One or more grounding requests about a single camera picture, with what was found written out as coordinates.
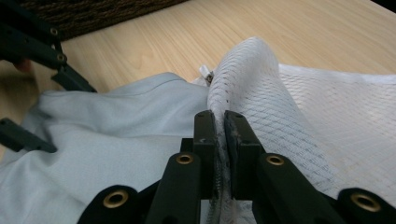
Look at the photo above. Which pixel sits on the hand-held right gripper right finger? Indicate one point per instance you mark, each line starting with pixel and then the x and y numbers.
pixel 243 155

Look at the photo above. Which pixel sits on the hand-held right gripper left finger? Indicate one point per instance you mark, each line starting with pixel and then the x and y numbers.
pixel 207 149

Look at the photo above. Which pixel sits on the light blue garment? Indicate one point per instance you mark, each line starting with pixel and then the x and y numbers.
pixel 109 130

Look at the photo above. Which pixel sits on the brown woven basket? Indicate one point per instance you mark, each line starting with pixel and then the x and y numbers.
pixel 93 15

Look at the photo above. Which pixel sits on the white mesh laundry bag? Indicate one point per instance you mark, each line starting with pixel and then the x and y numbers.
pixel 311 109

